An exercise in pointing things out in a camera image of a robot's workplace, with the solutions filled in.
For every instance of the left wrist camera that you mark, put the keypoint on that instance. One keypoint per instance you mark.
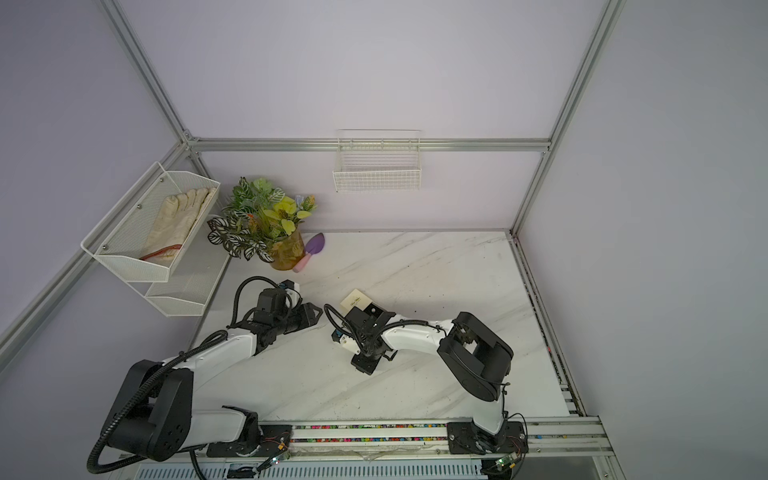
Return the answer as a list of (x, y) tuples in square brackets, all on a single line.
[(281, 300)]

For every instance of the white wire wall basket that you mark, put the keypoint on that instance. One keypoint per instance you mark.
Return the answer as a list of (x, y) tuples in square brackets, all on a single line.
[(370, 160)]

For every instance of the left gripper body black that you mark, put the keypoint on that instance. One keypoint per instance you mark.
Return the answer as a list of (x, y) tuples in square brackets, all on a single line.
[(299, 319)]

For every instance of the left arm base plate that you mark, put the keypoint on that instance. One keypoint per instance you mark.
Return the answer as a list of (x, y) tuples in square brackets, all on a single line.
[(268, 441)]

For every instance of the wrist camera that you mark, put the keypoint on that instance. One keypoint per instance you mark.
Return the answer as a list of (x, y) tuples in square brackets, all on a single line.
[(362, 327), (281, 300)]

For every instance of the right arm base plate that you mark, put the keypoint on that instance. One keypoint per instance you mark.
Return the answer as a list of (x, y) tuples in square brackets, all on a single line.
[(480, 438)]

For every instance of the beige work gloves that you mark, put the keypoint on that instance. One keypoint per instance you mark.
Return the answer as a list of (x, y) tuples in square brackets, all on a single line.
[(173, 224)]

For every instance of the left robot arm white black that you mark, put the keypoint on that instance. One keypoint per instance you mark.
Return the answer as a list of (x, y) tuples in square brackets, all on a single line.
[(154, 416)]

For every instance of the purple pink garden trowel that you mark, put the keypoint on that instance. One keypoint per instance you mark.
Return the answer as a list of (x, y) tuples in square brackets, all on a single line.
[(313, 247)]

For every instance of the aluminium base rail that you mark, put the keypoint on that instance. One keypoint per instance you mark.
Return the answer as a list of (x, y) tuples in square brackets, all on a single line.
[(533, 437)]

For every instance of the white mesh wall shelf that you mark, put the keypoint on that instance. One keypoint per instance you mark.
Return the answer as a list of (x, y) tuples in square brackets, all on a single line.
[(181, 289)]

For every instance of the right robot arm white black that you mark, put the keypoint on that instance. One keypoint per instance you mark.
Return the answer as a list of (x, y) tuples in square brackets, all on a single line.
[(476, 356)]

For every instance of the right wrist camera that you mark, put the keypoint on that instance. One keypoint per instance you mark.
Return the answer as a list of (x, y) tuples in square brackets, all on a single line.
[(362, 327)]

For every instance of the potted plant amber vase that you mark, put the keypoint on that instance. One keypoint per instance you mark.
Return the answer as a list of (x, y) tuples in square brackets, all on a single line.
[(262, 221)]

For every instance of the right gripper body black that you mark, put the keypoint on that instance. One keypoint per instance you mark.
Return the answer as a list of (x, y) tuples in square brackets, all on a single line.
[(368, 359)]

